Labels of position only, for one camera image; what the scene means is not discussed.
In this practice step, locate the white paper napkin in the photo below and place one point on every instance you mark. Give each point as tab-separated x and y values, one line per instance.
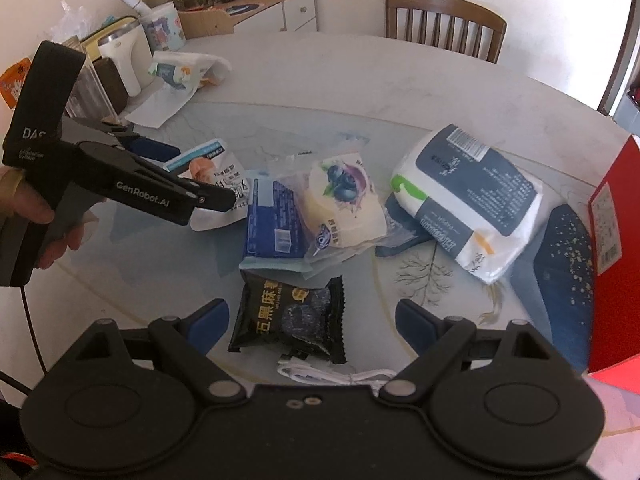
160	107

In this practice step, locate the yellow-edged black tin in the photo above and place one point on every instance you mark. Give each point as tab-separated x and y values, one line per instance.
107	30

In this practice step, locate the white sideboard cabinet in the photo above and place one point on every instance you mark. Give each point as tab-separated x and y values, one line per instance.
280	10

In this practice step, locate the red cardboard box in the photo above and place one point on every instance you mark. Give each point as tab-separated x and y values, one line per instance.
620	260

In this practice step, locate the wooden tray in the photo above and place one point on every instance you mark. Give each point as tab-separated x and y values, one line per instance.
205	22

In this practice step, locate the person's left hand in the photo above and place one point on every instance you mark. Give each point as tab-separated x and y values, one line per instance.
30	205

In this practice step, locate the round glass turntable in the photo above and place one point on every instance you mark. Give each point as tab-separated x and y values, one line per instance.
325	130

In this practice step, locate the blue snack packet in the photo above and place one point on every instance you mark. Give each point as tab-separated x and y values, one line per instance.
272	225

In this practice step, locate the patterned tissue pack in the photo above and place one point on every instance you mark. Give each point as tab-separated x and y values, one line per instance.
185	70

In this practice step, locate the clear plastic bag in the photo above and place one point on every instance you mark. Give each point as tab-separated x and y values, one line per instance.
70	20

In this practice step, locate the black snack packet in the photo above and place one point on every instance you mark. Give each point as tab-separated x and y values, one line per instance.
285	317

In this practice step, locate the brown leather block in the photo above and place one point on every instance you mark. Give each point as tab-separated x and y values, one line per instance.
112	85

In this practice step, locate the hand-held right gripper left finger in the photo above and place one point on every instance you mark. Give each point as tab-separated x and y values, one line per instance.
207	327

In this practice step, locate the blueberry bread packet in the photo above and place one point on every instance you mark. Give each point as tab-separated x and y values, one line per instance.
345	210

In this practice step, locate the clear glass jar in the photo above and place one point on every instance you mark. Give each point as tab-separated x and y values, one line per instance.
87	95

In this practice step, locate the wooden chair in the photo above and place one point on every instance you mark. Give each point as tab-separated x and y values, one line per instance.
445	22

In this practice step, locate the white navy wet wipes pack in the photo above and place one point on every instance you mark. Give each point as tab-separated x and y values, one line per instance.
475	195

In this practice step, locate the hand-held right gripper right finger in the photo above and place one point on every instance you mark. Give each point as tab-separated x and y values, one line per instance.
415	325

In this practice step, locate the white electric kettle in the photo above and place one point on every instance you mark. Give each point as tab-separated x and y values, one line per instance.
125	60

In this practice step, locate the dark blue speckled mat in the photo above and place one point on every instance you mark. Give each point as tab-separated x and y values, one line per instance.
565	285

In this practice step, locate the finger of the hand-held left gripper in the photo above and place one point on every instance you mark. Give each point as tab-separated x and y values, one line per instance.
217	199
150	149

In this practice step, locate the white packet with face picture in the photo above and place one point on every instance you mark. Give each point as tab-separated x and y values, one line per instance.
220	165

